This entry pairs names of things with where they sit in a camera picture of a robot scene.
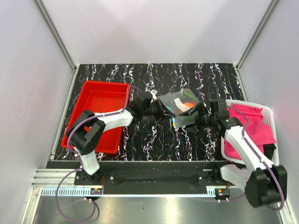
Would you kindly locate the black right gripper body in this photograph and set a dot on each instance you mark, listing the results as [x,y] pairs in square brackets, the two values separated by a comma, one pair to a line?
[206,119]

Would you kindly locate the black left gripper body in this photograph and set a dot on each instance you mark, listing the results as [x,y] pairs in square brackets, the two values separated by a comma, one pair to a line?
[154,109]

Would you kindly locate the white plastic basket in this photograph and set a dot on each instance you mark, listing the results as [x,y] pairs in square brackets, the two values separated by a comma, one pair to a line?
[271,150]

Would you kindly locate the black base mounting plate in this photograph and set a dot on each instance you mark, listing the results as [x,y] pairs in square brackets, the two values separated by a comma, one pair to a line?
[154,178]

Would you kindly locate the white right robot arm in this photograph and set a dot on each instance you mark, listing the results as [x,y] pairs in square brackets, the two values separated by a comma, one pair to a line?
[262,182]

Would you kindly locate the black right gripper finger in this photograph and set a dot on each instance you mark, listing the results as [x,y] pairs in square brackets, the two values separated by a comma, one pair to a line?
[197,108]
[191,128]

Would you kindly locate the clear zip top bag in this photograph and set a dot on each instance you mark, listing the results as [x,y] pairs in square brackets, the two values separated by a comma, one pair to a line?
[174,101]

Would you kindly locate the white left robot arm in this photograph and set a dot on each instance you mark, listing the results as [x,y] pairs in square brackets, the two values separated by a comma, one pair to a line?
[87,130]

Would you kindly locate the pink cloth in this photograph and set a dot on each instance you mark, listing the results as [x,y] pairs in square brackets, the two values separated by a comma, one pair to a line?
[260,133]

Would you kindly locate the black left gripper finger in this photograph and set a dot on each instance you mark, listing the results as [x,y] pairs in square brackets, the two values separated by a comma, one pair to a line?
[163,103]
[169,114]

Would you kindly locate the green fake vegetable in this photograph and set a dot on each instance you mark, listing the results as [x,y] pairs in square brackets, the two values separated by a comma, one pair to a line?
[188,94]

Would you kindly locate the orange fake fruit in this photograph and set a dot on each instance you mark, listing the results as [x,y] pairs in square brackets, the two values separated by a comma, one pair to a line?
[188,104]

